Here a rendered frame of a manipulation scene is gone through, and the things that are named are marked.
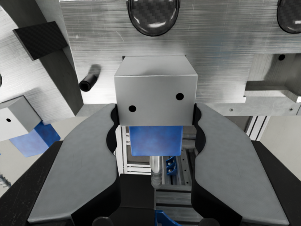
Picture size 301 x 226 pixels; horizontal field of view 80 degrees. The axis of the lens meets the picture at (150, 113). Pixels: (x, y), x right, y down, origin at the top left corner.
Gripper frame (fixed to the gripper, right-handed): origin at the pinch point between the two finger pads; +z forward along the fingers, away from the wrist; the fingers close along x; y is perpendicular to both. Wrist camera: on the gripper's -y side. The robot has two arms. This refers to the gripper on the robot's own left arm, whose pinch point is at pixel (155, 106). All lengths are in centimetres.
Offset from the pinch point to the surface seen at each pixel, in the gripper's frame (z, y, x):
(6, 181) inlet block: 8.0, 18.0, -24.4
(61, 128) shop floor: 94, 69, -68
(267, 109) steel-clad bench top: 13.3, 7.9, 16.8
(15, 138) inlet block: 6.5, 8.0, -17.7
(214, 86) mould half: 4.3, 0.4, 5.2
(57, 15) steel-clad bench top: 13.4, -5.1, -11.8
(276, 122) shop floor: 93, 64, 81
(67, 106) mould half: 7.9, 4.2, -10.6
